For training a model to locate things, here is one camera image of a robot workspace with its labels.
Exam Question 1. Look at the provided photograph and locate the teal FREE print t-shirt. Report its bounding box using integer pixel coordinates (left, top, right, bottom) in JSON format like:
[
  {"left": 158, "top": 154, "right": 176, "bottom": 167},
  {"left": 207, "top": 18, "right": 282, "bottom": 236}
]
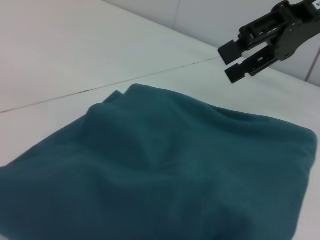
[{"left": 0, "top": 83, "right": 318, "bottom": 240}]

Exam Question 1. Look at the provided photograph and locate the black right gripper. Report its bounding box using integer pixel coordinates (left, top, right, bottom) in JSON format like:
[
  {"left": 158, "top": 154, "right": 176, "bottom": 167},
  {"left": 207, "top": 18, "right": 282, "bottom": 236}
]
[{"left": 217, "top": 0, "right": 320, "bottom": 85}]

